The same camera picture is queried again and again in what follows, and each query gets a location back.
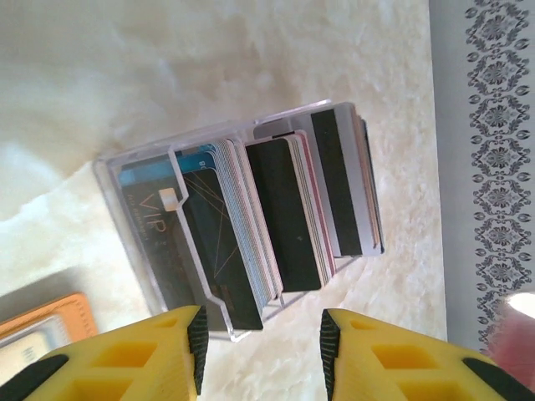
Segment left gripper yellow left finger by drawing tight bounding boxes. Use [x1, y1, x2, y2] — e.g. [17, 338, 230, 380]
[12, 305, 209, 401]

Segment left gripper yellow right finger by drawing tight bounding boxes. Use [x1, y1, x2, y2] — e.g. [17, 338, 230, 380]
[319, 307, 527, 401]

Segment orange card holder wallet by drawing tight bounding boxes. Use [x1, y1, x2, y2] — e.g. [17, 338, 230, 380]
[0, 292, 99, 367]

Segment clear acrylic card box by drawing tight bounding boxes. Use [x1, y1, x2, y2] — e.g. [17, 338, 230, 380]
[92, 99, 385, 343]

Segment black VIP card gold lines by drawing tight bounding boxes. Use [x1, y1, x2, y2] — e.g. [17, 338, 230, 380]
[119, 165, 265, 332]

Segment pink edged card pile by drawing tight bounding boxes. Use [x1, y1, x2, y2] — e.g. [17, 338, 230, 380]
[288, 129, 338, 282]

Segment silver card black magnetic stripe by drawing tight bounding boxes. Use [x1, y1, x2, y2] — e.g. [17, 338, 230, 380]
[252, 104, 385, 258]

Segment plain matte black card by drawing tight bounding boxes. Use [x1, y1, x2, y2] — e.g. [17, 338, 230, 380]
[244, 137, 324, 293]

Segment blue-white edged card pile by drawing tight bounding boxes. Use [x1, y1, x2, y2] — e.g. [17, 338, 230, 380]
[208, 137, 282, 315]

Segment teal blue card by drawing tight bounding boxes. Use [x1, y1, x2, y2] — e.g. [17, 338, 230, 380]
[119, 144, 217, 185]

